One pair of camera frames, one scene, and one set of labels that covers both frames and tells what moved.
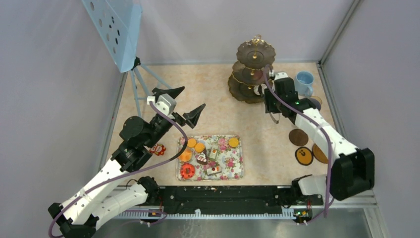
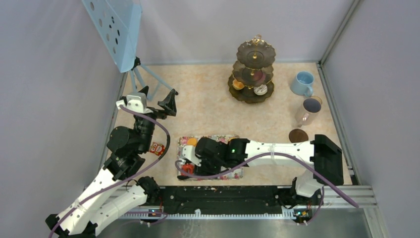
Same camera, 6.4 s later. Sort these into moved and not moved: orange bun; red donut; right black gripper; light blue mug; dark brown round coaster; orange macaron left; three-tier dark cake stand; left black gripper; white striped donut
Moved: left black gripper; orange bun; right black gripper
Not moved: orange macaron left; red donut; light blue mug; dark brown round coaster; three-tier dark cake stand; white striped donut
